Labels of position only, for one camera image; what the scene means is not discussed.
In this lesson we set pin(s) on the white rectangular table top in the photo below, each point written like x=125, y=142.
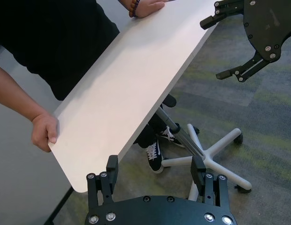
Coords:
x=124, y=82

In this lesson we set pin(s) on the black white-laced sneaker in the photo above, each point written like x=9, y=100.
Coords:
x=171, y=137
x=155, y=157

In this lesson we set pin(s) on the person's left hand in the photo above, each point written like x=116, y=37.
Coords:
x=150, y=7

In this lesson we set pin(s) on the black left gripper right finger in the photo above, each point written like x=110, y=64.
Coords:
x=199, y=173

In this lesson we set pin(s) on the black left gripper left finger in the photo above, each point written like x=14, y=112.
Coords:
x=111, y=173

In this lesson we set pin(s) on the person's left forearm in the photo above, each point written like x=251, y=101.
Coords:
x=125, y=2

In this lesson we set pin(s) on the black t-shirt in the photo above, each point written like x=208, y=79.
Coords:
x=54, y=42

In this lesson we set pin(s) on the grey metal table column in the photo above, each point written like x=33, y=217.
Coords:
x=180, y=133

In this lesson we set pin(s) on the person's right hand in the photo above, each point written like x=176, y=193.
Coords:
x=44, y=131

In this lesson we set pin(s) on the white five-star table base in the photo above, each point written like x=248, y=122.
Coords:
x=216, y=152

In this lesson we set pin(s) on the person's right forearm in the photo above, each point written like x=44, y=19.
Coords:
x=11, y=91

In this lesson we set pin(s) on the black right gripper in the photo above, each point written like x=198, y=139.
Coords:
x=267, y=25

